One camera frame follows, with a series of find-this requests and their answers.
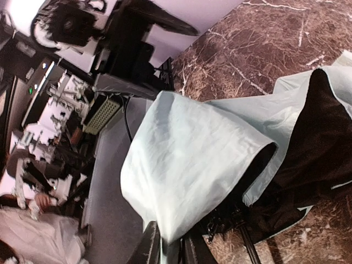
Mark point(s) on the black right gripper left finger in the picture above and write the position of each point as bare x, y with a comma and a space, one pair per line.
150, 245

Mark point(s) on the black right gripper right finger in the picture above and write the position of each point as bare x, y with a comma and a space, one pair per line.
195, 250

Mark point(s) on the mint green folding umbrella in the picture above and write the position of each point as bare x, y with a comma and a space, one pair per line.
256, 164

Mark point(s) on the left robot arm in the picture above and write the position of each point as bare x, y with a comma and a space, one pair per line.
121, 48

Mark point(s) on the cluttered background workbench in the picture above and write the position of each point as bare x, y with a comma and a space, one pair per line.
38, 158

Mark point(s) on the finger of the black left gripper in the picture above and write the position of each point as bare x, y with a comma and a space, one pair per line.
171, 23

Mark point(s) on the person in white clothing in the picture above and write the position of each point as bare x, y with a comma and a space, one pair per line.
51, 238

